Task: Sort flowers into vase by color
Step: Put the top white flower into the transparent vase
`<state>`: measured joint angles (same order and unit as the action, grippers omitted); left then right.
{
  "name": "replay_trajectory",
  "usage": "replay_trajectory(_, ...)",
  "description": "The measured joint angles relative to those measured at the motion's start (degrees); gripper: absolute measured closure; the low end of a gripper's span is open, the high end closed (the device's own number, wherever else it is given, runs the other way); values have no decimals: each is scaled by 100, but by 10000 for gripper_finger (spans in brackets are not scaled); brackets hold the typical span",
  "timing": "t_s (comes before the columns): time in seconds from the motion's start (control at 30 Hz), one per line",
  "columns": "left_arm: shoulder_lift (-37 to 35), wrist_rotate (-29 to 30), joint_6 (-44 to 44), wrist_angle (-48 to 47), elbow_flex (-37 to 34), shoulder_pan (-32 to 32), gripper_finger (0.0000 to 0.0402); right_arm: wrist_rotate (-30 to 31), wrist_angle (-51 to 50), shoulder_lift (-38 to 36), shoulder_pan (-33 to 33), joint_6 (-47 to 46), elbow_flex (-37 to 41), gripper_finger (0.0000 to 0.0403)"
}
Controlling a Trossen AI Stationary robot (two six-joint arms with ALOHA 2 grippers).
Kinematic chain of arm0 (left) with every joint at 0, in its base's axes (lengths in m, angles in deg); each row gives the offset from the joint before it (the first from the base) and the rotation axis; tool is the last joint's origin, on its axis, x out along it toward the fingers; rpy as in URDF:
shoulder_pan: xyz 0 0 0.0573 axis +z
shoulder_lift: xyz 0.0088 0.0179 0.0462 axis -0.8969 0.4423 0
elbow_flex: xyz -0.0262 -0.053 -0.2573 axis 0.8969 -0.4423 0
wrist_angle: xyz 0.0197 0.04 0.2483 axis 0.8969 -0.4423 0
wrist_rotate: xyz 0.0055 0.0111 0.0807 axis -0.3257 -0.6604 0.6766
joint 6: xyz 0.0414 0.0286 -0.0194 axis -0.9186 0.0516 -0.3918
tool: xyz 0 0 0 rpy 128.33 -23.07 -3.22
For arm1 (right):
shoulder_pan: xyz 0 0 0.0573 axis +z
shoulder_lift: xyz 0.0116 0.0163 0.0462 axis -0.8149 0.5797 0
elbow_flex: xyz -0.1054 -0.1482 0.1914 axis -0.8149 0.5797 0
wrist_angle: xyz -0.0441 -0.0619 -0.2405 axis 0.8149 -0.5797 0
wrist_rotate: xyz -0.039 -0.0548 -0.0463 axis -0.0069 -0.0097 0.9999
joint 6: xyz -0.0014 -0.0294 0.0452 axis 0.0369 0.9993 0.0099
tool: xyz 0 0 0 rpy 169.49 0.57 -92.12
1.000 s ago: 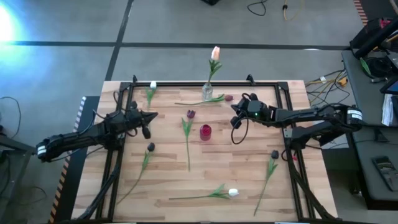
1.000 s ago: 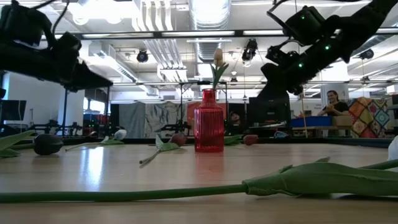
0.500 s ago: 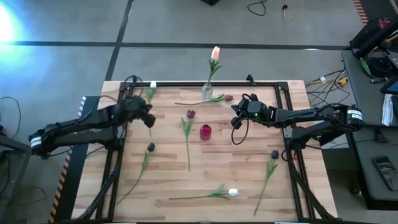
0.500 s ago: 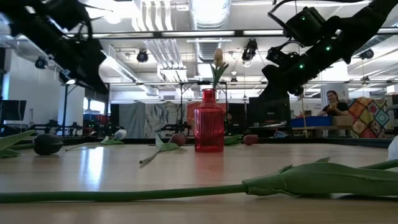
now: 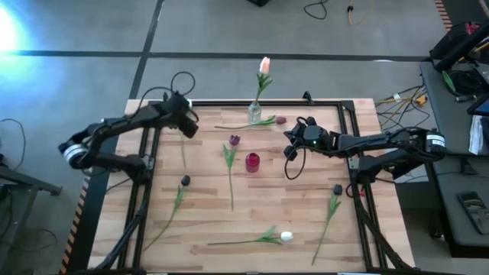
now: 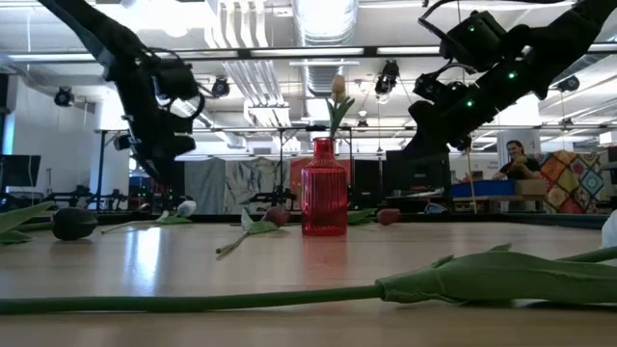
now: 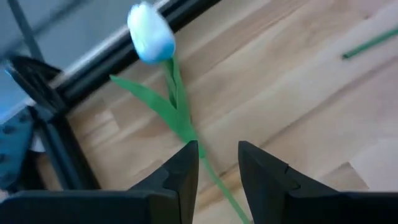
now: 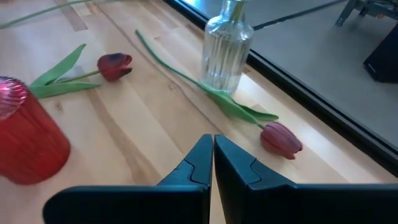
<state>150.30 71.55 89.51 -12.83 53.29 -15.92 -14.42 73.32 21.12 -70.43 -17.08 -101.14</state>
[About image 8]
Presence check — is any clear ribbed glass vase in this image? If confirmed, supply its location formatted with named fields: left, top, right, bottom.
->
left=200, top=0, right=255, bottom=94

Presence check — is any black aluminium table frame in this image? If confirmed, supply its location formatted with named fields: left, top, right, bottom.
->
left=163, top=0, right=398, bottom=177

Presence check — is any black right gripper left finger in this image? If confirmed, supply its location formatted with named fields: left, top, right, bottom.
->
left=42, top=133, right=215, bottom=224

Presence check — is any pink-red artificial tulip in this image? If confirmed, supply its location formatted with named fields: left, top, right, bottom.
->
left=135, top=29, right=303, bottom=161

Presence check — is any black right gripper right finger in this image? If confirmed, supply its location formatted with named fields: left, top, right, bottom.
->
left=213, top=134, right=398, bottom=224

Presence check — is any red ribbed glass vase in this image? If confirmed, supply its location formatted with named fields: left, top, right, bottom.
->
left=0, top=76, right=72, bottom=186

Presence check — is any black floor box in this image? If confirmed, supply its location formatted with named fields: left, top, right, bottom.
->
left=363, top=21, right=398, bottom=84

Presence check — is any dark purple-red artificial tulip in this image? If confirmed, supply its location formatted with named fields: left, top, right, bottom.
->
left=29, top=43, right=134, bottom=100

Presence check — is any white artificial tulip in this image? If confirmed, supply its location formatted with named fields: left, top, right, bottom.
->
left=0, top=0, right=125, bottom=30

